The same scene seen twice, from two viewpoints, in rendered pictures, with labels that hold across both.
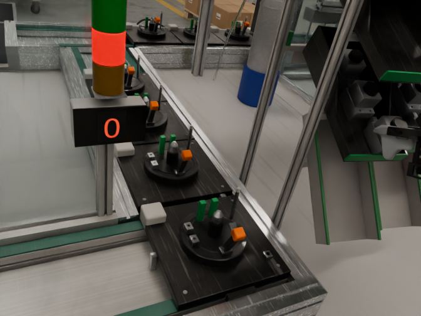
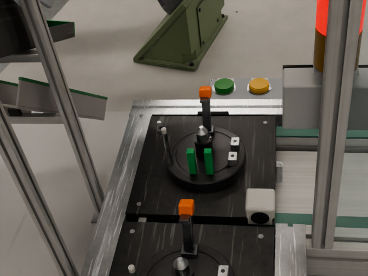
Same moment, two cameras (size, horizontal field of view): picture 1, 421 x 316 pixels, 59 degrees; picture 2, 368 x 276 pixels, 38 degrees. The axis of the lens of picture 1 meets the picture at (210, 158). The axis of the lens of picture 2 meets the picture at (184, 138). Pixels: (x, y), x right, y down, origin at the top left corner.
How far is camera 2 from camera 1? 112 cm
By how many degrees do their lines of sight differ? 93
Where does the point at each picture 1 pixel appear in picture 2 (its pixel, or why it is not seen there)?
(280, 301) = (182, 103)
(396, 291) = (33, 133)
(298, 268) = (137, 123)
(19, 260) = not seen: outside the picture
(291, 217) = (37, 239)
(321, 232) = (100, 107)
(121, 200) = (290, 258)
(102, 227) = not seen: hidden behind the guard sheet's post
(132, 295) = (307, 166)
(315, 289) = (142, 103)
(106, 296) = not seen: hidden behind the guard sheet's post
